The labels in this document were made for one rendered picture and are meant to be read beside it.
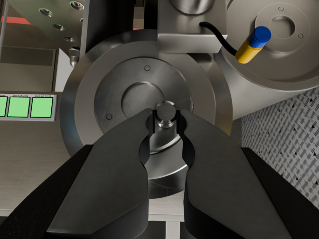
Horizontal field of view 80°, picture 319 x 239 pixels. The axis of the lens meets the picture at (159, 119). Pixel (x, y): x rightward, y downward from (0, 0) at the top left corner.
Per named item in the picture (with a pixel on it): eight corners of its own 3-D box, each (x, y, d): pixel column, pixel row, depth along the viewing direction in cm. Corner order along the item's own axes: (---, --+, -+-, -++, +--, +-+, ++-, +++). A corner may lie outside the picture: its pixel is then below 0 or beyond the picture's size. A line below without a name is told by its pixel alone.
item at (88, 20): (98, -102, 20) (84, 62, 18) (133, 31, 44) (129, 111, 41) (93, -102, 20) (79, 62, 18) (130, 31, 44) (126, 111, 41)
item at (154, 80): (133, 37, 15) (213, 91, 14) (137, 50, 17) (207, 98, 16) (72, 113, 14) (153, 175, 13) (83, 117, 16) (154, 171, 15)
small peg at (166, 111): (180, 103, 11) (175, 125, 11) (176, 112, 14) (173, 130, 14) (157, 97, 11) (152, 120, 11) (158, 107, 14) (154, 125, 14)
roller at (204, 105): (212, 38, 16) (220, 179, 14) (182, 105, 42) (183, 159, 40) (77, 41, 16) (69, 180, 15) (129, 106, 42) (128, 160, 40)
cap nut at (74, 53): (79, 48, 50) (78, 64, 49) (85, 55, 54) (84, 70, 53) (65, 48, 50) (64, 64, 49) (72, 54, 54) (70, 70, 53)
